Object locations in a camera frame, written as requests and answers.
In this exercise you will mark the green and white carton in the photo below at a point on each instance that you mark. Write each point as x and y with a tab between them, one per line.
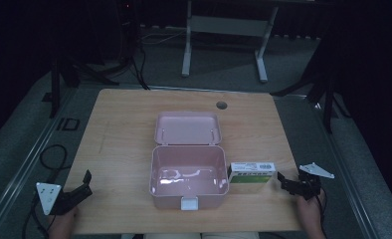
252	172

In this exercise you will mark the person's right hand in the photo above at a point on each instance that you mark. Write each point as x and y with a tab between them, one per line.
309	212

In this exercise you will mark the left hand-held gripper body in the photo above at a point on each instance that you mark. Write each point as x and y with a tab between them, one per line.
48	197

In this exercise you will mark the white metal desk frame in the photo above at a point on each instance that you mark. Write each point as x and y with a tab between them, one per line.
229	26

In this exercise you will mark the pink plastic box with lid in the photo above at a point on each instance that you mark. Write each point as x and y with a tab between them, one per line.
189	172

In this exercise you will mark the person's left hand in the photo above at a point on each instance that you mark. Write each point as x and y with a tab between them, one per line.
63	223

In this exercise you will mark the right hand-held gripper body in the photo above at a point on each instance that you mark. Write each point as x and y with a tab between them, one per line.
310	184

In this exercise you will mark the black metal stand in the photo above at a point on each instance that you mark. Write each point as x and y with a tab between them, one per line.
326	96
56	86

